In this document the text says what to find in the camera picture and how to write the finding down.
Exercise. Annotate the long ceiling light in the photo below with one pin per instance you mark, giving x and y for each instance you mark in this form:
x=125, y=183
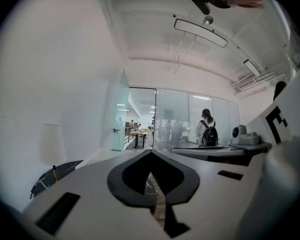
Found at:
x=202, y=32

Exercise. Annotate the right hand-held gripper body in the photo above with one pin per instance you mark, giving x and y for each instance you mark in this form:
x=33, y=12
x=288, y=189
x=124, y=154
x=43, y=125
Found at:
x=295, y=114

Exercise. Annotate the white plastic basket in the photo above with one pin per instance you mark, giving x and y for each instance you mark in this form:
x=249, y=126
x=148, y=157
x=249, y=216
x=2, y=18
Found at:
x=99, y=156

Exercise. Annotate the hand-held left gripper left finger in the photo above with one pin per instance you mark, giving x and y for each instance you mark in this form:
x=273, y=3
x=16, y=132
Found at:
x=94, y=184

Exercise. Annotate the round silver ceiling fixture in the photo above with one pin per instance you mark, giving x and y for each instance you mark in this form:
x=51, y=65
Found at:
x=208, y=19

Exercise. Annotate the frosted glass door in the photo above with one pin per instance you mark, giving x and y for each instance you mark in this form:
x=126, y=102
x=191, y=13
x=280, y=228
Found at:
x=121, y=109

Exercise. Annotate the short ceiling light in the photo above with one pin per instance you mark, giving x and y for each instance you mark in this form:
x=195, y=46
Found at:
x=252, y=67

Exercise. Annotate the wooden table black legs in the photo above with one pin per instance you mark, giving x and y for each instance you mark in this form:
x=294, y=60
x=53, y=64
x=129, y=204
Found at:
x=141, y=134

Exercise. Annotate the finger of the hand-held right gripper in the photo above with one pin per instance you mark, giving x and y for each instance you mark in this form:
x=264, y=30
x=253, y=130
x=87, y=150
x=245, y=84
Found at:
x=202, y=154

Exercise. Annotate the grey gripper camera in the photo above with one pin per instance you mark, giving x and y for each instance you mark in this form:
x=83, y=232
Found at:
x=240, y=134

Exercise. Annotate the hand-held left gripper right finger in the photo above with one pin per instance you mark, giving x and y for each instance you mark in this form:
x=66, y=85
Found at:
x=215, y=196

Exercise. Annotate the black marble round table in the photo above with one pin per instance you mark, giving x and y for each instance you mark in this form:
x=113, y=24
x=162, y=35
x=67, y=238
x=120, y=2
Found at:
x=57, y=174

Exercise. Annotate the white shade table lamp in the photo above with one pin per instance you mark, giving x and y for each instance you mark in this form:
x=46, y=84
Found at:
x=52, y=144

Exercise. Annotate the black backpack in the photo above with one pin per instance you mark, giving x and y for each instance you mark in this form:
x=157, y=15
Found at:
x=210, y=136

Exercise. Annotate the white ceiling air vent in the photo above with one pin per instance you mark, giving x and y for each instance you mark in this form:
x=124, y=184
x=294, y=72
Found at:
x=247, y=84

